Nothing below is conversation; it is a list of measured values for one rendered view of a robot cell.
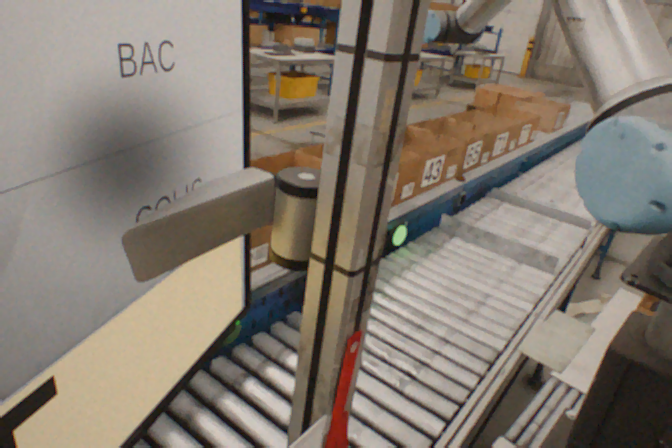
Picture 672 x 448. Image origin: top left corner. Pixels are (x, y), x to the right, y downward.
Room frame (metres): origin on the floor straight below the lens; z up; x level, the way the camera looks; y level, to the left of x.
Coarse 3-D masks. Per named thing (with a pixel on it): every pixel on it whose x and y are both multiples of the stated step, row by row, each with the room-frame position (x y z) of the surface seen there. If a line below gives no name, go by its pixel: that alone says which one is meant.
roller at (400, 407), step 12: (276, 324) 1.04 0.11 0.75; (276, 336) 1.02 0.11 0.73; (288, 336) 1.00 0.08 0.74; (360, 372) 0.91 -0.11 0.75; (360, 384) 0.88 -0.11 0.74; (372, 384) 0.87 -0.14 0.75; (372, 396) 0.85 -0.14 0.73; (384, 396) 0.84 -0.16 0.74; (396, 396) 0.84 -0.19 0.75; (384, 408) 0.83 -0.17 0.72; (396, 408) 0.82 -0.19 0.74; (408, 408) 0.82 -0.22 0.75; (420, 408) 0.82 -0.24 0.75; (408, 420) 0.80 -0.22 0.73; (420, 420) 0.79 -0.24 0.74; (432, 420) 0.79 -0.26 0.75; (420, 432) 0.78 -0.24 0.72; (432, 432) 0.77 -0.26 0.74; (444, 432) 0.79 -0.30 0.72
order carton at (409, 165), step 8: (320, 144) 1.72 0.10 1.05; (304, 152) 1.65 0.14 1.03; (312, 152) 1.68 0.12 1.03; (320, 152) 1.72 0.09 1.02; (408, 152) 1.80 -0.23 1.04; (400, 160) 1.82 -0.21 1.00; (408, 160) 1.80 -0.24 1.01; (416, 160) 1.73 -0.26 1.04; (400, 168) 1.63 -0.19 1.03; (408, 168) 1.68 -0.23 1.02; (416, 168) 1.74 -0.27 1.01; (400, 176) 1.64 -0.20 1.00; (408, 176) 1.70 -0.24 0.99; (416, 176) 1.75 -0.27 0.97; (400, 184) 1.65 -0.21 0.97; (416, 184) 1.77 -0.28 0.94; (400, 192) 1.66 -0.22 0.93; (392, 200) 1.62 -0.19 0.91; (400, 200) 1.68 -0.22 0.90
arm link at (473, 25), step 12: (468, 0) 1.49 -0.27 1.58; (480, 0) 1.42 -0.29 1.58; (492, 0) 1.39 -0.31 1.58; (504, 0) 1.37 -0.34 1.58; (456, 12) 1.54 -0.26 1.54; (468, 12) 1.47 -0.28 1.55; (480, 12) 1.44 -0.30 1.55; (492, 12) 1.42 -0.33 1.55; (456, 24) 1.53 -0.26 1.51; (468, 24) 1.49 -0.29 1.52; (480, 24) 1.48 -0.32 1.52; (444, 36) 1.54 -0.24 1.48; (456, 36) 1.55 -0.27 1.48; (468, 36) 1.53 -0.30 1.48; (480, 36) 1.56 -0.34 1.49
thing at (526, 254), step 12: (444, 216) 1.82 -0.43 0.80; (444, 228) 1.81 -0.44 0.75; (456, 228) 1.78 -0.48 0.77; (468, 228) 1.76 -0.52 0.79; (480, 228) 1.73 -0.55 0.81; (468, 240) 1.75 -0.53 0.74; (480, 240) 1.73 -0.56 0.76; (492, 240) 1.70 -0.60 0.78; (504, 240) 1.68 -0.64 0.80; (504, 252) 1.67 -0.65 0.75; (516, 252) 1.65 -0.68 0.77; (528, 252) 1.63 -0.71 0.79; (540, 252) 1.60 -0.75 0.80; (528, 264) 1.62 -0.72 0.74; (540, 264) 1.60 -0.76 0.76; (552, 264) 1.58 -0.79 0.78
